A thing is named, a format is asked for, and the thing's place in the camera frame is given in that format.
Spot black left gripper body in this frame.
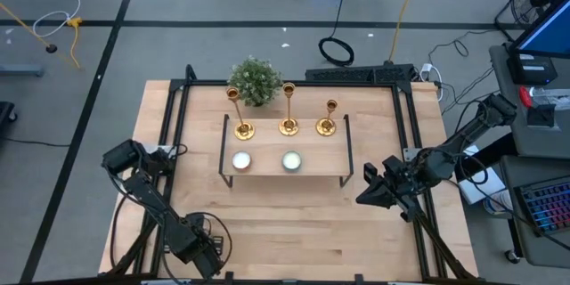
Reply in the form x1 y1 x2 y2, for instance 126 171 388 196
171 224 215 265

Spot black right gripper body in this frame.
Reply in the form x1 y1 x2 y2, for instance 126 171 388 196
363 156 424 224

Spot short gold candle holder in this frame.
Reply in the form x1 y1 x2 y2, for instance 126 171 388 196
315 99 338 138

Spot tall gold candle holder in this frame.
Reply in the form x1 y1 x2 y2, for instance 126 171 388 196
278 81 300 137
225 86 257 142

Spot white flat box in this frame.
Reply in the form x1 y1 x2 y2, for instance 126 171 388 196
458 144 508 206

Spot white power adapter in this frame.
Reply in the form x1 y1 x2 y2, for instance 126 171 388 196
419 62 445 102

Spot black keyboard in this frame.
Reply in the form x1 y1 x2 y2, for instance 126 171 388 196
305 62 416 85

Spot grey keyboard desk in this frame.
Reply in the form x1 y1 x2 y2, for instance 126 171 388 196
498 155 570 271

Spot rainbow backlit keyboard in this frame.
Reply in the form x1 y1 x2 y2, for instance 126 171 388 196
514 177 570 236

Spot small black box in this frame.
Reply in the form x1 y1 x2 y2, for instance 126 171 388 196
527 104 557 128

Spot green potted plant black pot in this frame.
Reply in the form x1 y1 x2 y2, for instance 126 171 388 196
226 55 284 108

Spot black desktop box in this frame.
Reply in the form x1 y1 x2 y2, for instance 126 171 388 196
506 53 558 86

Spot computer monitor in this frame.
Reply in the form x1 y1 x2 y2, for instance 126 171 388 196
509 0 570 60

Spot black wheeled base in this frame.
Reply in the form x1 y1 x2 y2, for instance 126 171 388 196
0 101 18 125

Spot grey metal floor base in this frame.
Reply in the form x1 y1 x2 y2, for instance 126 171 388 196
0 62 45 77

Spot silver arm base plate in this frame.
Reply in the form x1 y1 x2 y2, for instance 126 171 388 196
403 146 429 162
144 143 175 156

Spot wooden shelf black metal frame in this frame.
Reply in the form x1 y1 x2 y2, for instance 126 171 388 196
217 113 355 189

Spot red handled tool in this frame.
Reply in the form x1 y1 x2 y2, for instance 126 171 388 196
518 85 534 109

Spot black coiled cable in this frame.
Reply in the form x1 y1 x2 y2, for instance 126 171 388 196
317 0 356 68

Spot black aluminium table frame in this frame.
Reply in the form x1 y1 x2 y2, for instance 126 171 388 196
98 64 486 285

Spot yellow hanging cable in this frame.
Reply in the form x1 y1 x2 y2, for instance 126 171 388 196
388 0 423 62

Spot orange plug cable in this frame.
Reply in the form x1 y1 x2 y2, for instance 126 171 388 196
65 16 85 69

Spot yellow floor cable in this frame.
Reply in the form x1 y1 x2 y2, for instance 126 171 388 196
0 2 81 70

